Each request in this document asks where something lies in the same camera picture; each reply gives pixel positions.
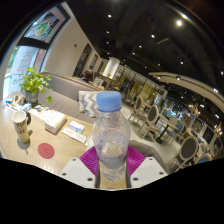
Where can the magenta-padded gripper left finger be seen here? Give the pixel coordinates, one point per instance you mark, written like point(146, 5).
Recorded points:
point(78, 171)

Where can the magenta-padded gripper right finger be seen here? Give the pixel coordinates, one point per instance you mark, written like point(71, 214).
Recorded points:
point(148, 171)

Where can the clear blue-capped water bottle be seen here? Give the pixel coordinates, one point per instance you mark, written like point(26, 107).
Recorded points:
point(111, 136)

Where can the flat round red coaster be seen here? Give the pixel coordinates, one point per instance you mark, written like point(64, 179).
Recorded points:
point(46, 150)

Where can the white and blue card pack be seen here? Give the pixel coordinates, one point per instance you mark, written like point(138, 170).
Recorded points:
point(76, 126)

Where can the group of dining chairs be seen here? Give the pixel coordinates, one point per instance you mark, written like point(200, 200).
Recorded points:
point(188, 148)

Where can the white box with orange side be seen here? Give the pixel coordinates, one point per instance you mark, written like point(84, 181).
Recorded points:
point(55, 121)

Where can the grey white chevron pillow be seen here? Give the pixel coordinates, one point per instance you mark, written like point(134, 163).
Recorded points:
point(87, 104)

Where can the printed paper sheet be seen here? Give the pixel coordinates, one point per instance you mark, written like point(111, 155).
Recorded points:
point(39, 114)

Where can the white mug with black print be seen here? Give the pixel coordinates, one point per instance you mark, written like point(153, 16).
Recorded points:
point(21, 128)

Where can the light blue tissue pack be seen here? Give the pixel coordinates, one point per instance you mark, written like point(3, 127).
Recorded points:
point(26, 107)

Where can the grey curved sofa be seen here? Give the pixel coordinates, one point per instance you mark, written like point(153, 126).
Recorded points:
point(61, 90)

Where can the brown cardboard holder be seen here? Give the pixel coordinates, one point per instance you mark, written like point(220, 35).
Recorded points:
point(18, 99)

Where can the person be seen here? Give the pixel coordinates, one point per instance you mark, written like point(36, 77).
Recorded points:
point(87, 76)

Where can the green potted plant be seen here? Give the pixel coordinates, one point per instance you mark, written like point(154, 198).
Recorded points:
point(32, 83)

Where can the small blue box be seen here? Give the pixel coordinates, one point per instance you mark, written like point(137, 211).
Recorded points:
point(9, 100)

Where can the window with painted decoration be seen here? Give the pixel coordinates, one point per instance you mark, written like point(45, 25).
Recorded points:
point(25, 61)

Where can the framed food poster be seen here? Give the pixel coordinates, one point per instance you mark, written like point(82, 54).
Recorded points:
point(46, 25)

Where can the group of ceiling lights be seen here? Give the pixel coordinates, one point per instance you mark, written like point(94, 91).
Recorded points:
point(179, 23)

